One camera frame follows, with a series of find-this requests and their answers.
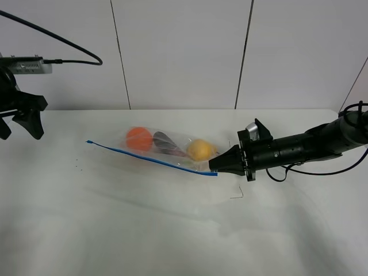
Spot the clear zip bag blue strip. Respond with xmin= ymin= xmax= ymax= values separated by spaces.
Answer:
xmin=85 ymin=124 xmax=226 ymax=189

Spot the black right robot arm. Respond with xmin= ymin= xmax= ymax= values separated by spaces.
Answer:
xmin=209 ymin=104 xmax=367 ymax=181

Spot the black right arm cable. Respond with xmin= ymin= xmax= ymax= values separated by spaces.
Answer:
xmin=266 ymin=101 xmax=368 ymax=183

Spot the purple eggplant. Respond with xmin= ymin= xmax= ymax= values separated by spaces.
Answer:
xmin=152 ymin=131 xmax=190 ymax=159

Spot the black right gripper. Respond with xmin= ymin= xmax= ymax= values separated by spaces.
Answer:
xmin=209 ymin=118 xmax=274 ymax=181

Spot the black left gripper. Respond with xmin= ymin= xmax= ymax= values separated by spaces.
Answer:
xmin=0 ymin=67 xmax=47 ymax=140

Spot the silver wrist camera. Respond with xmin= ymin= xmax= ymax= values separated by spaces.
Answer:
xmin=246 ymin=122 xmax=259 ymax=141
xmin=1 ymin=55 xmax=52 ymax=75

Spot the orange tomato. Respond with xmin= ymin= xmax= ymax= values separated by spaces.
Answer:
xmin=125 ymin=127 xmax=153 ymax=151

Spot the yellow pear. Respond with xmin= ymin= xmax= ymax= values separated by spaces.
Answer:
xmin=186 ymin=139 xmax=217 ymax=162

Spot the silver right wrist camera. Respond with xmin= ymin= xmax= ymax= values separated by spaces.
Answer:
xmin=246 ymin=122 xmax=259 ymax=141

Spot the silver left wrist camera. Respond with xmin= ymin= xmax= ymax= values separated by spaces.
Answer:
xmin=1 ymin=55 xmax=52 ymax=75

